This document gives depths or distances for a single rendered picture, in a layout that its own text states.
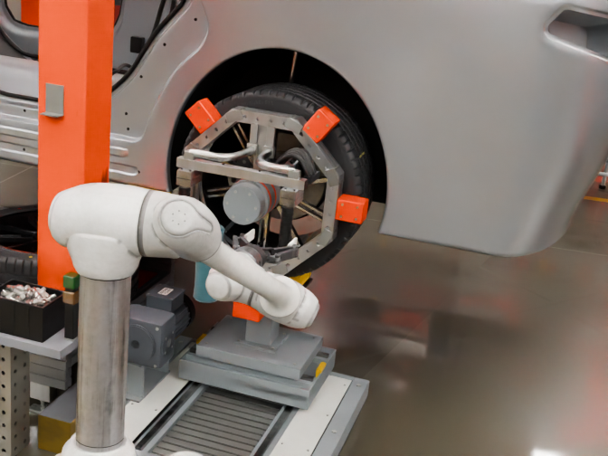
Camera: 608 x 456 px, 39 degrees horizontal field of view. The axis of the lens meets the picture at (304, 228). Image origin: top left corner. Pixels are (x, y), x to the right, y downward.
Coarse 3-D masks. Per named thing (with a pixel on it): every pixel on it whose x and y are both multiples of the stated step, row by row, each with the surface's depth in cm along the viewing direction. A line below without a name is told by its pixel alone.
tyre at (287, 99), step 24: (240, 96) 287; (264, 96) 284; (288, 96) 283; (312, 96) 291; (336, 144) 282; (360, 144) 293; (360, 168) 285; (360, 192) 285; (336, 240) 291; (312, 264) 296
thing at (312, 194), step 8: (280, 136) 305; (288, 136) 304; (280, 144) 306; (288, 144) 305; (296, 144) 304; (280, 152) 307; (296, 168) 304; (320, 176) 305; (320, 184) 306; (304, 192) 309; (312, 192) 308; (320, 192) 307; (312, 200) 309; (320, 200) 310; (296, 208) 311; (272, 216) 315; (280, 216) 314; (296, 216) 312
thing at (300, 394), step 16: (192, 352) 322; (320, 352) 330; (192, 368) 316; (208, 368) 313; (224, 368) 317; (240, 368) 316; (320, 368) 318; (208, 384) 315; (224, 384) 313; (240, 384) 311; (256, 384) 309; (272, 384) 307; (288, 384) 311; (304, 384) 309; (320, 384) 320; (272, 400) 309; (288, 400) 307; (304, 400) 305
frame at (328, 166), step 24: (240, 120) 280; (264, 120) 278; (288, 120) 275; (192, 144) 288; (312, 144) 275; (336, 168) 276; (192, 192) 293; (336, 192) 278; (312, 240) 286; (264, 264) 293; (288, 264) 292
